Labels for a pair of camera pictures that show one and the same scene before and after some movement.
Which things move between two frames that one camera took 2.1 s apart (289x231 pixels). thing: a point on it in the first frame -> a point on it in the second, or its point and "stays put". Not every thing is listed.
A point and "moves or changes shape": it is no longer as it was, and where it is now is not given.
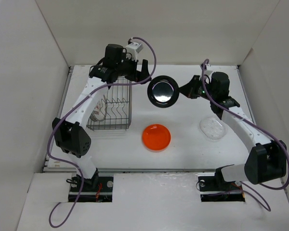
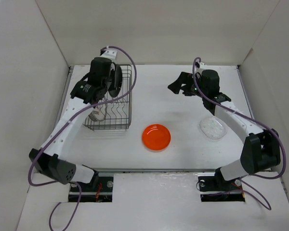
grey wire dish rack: x=119 y=103 stays put
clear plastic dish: x=213 y=128 stays put
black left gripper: x=139 y=76 -> x=113 y=74
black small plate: x=163 y=91 moves or changes shape
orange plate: x=156 y=137 stays put
